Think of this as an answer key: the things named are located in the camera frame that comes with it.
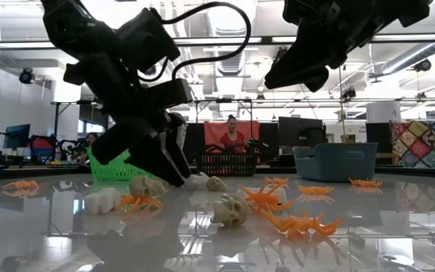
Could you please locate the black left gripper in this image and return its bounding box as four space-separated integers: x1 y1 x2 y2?
63 55 193 188

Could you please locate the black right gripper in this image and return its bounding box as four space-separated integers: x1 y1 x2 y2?
264 0 404 94

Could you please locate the cream plastic skull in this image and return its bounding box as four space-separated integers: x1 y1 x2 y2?
128 175 167 199
210 193 253 229
205 175 229 193

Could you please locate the green plastic basket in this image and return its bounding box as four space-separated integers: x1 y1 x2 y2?
87 146 158 181

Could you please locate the person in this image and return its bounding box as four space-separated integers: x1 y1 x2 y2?
69 131 100 165
219 114 248 153

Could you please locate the black panel screen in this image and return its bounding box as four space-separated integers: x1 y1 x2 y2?
258 122 279 163
187 122 206 164

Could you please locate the red-orange hanging cloth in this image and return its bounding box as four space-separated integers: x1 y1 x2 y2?
203 120 261 154

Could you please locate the white round pillar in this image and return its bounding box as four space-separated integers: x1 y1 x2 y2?
366 101 403 124

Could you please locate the black plastic basket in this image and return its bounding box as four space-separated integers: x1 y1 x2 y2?
196 153 258 178

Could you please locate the teal plastic bin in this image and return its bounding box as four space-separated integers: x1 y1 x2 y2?
292 142 379 184

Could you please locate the colourful patchwork quilt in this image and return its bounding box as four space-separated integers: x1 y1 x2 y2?
390 119 435 169

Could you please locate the black ceiling camera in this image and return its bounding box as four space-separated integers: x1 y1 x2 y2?
17 66 36 85
340 87 358 103
412 57 433 73

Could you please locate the black overhead frame bar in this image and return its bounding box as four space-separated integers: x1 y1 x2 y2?
0 34 435 49

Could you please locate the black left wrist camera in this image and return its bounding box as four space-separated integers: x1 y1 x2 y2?
141 78 195 111

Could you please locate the slim silver ventilation duct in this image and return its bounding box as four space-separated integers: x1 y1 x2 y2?
381 41 435 75

